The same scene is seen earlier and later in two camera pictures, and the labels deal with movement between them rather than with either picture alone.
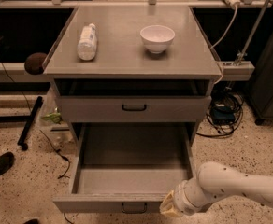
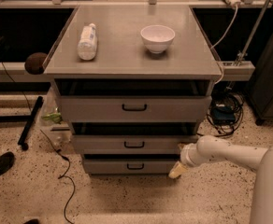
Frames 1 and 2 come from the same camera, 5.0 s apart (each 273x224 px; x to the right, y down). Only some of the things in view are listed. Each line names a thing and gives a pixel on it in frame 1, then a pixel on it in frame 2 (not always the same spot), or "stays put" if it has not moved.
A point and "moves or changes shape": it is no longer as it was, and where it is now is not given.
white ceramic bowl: x=156 y=38 stays put
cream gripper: x=180 y=197 -> x=186 y=156
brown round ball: x=34 y=63 stays put
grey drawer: x=126 y=167 moves or changes shape
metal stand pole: x=242 y=52 stays put
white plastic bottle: x=87 y=45 stays put
